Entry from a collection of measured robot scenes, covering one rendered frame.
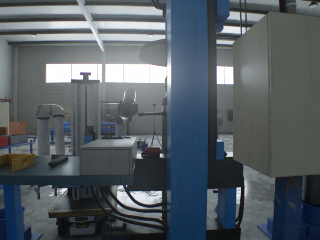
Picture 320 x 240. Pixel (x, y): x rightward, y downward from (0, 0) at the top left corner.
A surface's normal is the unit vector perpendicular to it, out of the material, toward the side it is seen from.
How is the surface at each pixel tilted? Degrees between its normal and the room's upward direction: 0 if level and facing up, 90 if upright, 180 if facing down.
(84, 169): 90
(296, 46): 90
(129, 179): 90
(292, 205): 90
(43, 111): 100
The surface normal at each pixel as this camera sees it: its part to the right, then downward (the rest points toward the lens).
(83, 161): 0.07, 0.01
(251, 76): -1.00, 0.00
